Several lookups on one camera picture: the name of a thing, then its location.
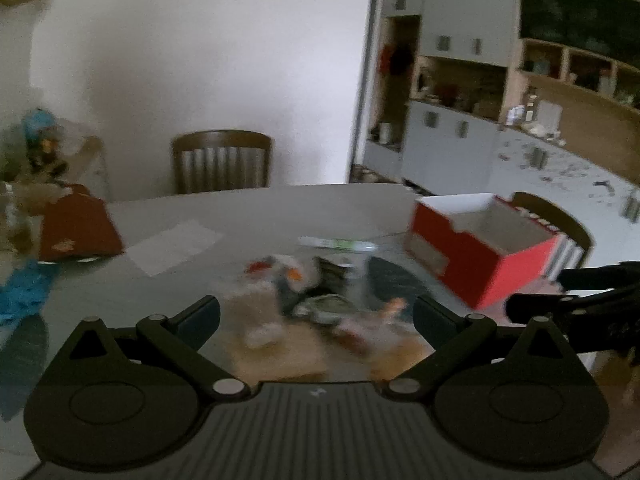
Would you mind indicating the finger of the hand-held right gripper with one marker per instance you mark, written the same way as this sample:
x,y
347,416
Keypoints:
x,y
535,306
595,275

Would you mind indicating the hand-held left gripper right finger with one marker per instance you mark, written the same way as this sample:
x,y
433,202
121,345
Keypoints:
x,y
434,321

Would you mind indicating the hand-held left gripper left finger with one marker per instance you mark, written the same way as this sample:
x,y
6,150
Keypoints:
x,y
199,321

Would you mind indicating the red cardboard box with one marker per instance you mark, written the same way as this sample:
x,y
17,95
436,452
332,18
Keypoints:
x,y
465,260

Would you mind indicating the heap of small packets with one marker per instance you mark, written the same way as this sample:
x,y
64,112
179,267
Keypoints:
x,y
310,295

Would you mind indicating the white and green tube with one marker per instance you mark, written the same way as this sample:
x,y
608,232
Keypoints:
x,y
340,244

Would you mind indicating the wooden slat-back chair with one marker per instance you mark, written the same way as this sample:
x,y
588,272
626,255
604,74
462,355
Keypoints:
x,y
222,160
565,222

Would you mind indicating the white paper sheet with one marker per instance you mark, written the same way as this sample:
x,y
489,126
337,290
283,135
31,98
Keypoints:
x,y
172,247

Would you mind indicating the red paper bag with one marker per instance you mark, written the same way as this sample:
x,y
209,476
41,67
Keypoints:
x,y
80,230

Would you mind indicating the white rectangular container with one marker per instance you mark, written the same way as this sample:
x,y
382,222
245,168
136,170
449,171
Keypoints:
x,y
548,114

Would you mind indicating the blue cloth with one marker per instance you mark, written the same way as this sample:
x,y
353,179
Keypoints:
x,y
25,292

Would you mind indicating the colourful toy figure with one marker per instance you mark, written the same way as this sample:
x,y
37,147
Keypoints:
x,y
42,140

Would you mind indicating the grey and wood wall cabinet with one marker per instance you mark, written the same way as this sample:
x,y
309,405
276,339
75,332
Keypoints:
x,y
450,145

